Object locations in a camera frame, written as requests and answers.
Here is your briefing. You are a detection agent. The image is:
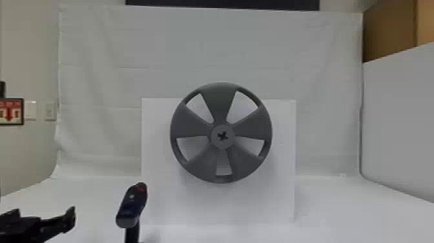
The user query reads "red wall sign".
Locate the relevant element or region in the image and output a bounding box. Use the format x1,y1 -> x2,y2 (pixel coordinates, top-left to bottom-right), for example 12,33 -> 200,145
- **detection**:
0,98 -> 25,126

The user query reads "grey wheel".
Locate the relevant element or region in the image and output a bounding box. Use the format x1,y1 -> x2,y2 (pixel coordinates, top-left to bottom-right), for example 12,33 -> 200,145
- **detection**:
169,81 -> 273,184

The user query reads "white wall switch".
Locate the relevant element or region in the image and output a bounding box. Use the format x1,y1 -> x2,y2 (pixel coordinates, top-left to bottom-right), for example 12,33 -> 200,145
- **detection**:
44,101 -> 57,122
24,100 -> 37,122

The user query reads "white panel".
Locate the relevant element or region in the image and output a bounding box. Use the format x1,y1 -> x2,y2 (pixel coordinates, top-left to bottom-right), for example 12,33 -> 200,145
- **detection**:
141,98 -> 297,225
360,41 -> 434,204

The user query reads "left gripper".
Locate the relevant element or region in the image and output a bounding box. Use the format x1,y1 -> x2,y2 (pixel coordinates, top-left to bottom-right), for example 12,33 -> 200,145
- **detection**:
0,206 -> 77,243

